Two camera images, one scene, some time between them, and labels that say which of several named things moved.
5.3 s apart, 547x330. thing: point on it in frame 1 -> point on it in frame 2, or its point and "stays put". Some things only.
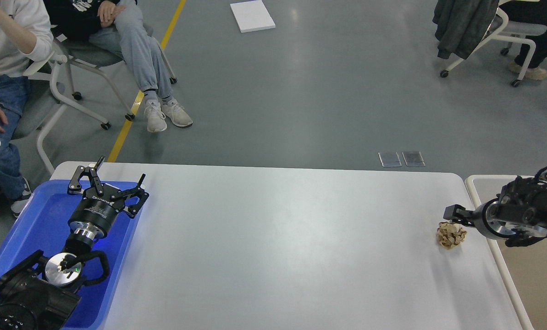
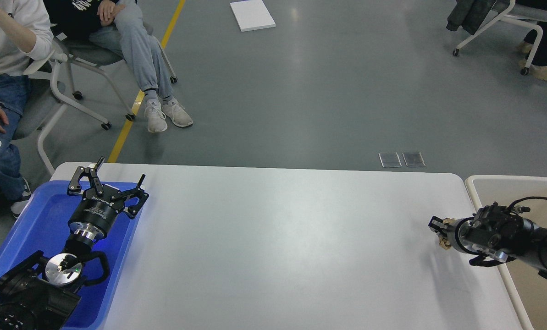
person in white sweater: [13, 34] stays put
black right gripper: [492, 220] -> [455, 231]
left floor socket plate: [389, 159] stays put
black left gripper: [93, 214] stays put
